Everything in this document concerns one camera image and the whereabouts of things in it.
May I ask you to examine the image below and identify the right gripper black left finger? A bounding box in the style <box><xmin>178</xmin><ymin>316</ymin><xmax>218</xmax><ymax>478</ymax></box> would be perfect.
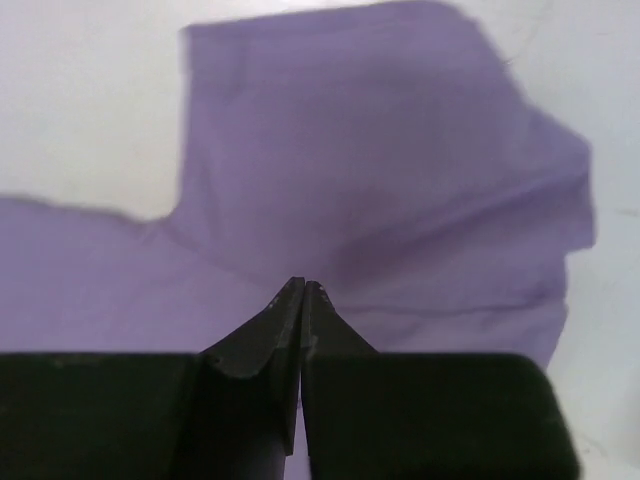
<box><xmin>204</xmin><ymin>277</ymin><xmax>304</xmax><ymax>456</ymax></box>

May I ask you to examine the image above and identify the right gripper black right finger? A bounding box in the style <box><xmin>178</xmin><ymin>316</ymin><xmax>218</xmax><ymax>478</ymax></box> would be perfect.
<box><xmin>301</xmin><ymin>281</ymin><xmax>377</xmax><ymax>458</ymax></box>

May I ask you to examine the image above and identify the purple t shirt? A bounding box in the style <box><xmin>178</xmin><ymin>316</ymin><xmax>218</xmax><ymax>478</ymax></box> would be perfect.
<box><xmin>0</xmin><ymin>0</ymin><xmax>599</xmax><ymax>480</ymax></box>

